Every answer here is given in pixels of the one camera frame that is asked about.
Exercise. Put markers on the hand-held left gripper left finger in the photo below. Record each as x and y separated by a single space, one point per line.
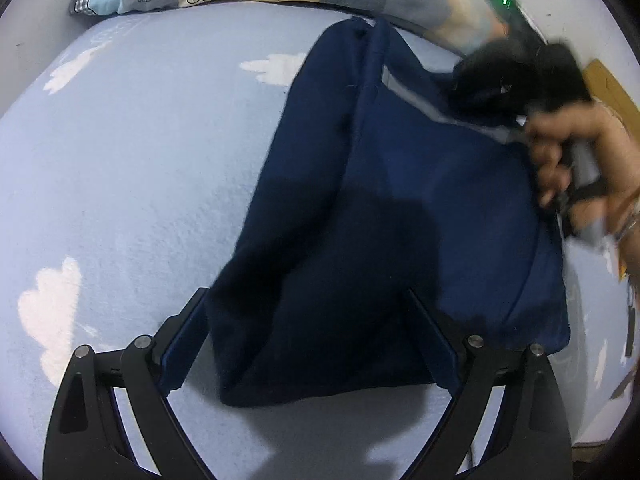
172 360

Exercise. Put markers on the person's right hand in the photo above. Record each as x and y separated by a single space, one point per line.
610 150

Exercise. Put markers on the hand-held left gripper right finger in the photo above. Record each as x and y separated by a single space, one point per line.
440 355

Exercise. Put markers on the light blue cloud blanket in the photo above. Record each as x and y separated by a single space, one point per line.
125 185

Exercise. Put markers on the brown cardboard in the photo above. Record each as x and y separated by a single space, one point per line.
610 85

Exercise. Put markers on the navy blue pants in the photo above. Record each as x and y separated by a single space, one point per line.
375 210

